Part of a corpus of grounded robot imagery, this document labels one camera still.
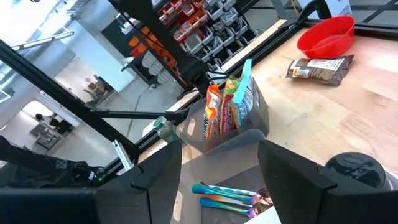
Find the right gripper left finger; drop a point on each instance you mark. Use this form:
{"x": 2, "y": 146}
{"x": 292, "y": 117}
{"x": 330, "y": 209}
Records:
{"x": 146, "y": 186}

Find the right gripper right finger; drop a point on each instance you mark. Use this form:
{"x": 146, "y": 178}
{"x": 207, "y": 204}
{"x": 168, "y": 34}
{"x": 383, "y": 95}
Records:
{"x": 295, "y": 186}

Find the green-lid spice jar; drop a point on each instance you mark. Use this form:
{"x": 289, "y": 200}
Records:
{"x": 166, "y": 129}

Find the orange ramen packet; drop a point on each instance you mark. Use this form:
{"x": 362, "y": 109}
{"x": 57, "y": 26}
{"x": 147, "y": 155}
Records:
{"x": 213, "y": 112}

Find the yellow red blue snack bag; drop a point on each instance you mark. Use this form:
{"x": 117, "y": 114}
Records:
{"x": 245, "y": 93}

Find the brown chocolate snack packet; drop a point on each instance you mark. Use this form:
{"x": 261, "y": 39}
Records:
{"x": 320, "y": 70}

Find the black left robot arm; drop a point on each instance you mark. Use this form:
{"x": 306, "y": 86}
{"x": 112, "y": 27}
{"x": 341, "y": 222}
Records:
{"x": 46, "y": 171}

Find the grey translucent bin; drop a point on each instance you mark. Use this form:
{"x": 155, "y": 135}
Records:
{"x": 196, "y": 130}
{"x": 224, "y": 161}

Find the person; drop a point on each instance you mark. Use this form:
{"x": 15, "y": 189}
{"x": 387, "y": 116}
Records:
{"x": 53, "y": 123}

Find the red plastic bowl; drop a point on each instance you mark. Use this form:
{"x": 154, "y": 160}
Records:
{"x": 326, "y": 37}

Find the black parts bin cart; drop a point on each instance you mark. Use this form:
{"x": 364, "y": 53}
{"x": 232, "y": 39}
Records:
{"x": 211, "y": 25}

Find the black aluminium frame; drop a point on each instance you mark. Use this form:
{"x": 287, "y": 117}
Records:
{"x": 62, "y": 96}

